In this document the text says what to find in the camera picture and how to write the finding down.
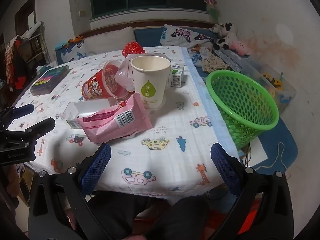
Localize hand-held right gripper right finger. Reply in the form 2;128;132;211
210;142;294;240

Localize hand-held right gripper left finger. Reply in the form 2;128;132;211
29;142;112;240

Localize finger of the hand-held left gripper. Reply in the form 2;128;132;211
0;104;35;128
6;117;56;141

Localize pink snack packet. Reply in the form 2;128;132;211
76;93;153;144

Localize clear plastic box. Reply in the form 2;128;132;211
65;99;118;130

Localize green plastic mesh basket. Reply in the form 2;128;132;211
206;70;279;150

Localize red instant noodle cup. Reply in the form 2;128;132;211
81;60;129;101

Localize white paper cup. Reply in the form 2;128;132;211
130;56;172;109

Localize white paper sheet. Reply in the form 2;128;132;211
239;137;269;168

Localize dark colourful flat box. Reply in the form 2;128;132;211
30;65;70;96

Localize drying rack with clothes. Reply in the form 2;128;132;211
5;21;48;90

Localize person's legs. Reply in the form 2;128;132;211
85;190;218;240

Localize white cartoon printed tablecloth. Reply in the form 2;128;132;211
7;45;240;200

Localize clear plastic storage bin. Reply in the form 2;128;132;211
240;60;297;115

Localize dark wooden door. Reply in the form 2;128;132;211
14;0;37;37

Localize yellow toy vehicle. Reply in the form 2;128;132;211
262;74;284;90

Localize small white milk carton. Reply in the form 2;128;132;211
170;64;185;88

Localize beige patterned clothes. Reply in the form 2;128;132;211
200;47;230;74

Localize white pillow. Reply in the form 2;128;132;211
84;27;137;55

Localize pink plush toy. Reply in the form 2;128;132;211
230;40;252;55

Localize black and white cow plush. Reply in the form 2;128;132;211
212;22;238;50

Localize butterfly print pillow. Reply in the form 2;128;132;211
160;24;218;53

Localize white cord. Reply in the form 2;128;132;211
260;142;288;170

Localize colourful wall decoration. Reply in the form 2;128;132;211
204;0;219;20

